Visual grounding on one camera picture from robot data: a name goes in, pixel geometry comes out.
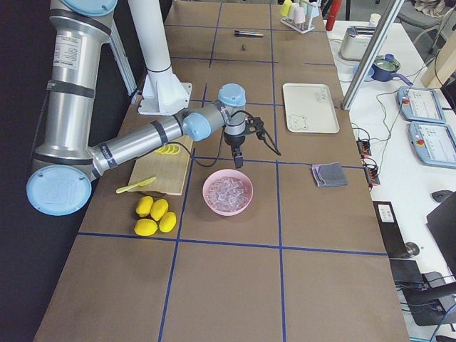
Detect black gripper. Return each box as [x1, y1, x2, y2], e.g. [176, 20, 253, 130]
[224, 133, 245, 169]

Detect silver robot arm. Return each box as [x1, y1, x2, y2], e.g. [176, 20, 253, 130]
[26, 1, 246, 216]

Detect pink bowl of ice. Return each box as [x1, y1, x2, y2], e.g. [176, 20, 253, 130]
[202, 169, 253, 216]

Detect white cup rack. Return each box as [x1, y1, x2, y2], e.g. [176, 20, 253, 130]
[280, 0, 321, 34]

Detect yellow cup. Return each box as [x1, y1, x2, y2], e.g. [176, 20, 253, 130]
[280, 0, 293, 17]

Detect pink cup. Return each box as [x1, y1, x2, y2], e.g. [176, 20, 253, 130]
[293, 6, 306, 25]

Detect lemon slices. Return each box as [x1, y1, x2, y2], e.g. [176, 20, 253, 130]
[154, 144, 180, 156]

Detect wooden cutting board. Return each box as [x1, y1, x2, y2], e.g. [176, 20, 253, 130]
[128, 136, 193, 195]

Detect cream bear tray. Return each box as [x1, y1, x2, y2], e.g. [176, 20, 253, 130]
[282, 83, 340, 134]

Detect yellow plastic knife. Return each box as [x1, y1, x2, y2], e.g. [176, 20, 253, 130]
[115, 176, 156, 194]

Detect grey folded cloth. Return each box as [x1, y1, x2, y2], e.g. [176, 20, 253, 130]
[311, 162, 348, 187]

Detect steel muddler black tip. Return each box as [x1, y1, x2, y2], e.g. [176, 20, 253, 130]
[234, 30, 264, 38]

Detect black orange usb hub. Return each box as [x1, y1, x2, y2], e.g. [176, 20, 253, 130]
[356, 139, 372, 157]
[363, 164, 380, 187]

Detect blue bowl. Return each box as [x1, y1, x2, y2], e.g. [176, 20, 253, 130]
[352, 63, 375, 83]

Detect silver toaster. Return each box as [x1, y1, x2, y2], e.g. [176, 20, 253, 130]
[339, 26, 375, 61]

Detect blue saucepan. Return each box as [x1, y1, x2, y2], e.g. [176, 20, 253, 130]
[372, 53, 413, 86]

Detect red bottle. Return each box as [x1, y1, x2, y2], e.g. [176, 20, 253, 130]
[326, 0, 343, 31]

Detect teach pendant tablet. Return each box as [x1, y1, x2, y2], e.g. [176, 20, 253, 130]
[408, 121, 455, 169]
[398, 86, 446, 124]

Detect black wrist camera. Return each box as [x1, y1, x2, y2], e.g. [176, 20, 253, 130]
[247, 117, 266, 140]

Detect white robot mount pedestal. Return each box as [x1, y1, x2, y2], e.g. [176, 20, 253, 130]
[128, 0, 192, 115]

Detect aluminium frame post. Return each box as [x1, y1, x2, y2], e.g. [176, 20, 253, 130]
[341, 0, 405, 110]

